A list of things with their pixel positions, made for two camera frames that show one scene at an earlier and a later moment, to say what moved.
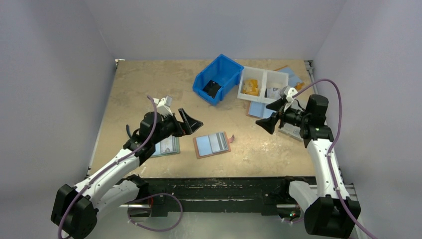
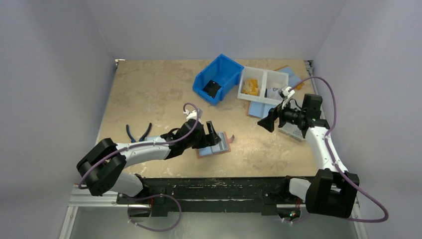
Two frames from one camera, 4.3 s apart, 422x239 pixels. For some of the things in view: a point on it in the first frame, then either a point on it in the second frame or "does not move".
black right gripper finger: (268, 123) does not move
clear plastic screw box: (291, 130) does not move
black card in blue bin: (212, 88) does not move
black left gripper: (191, 125) -> (212, 138)
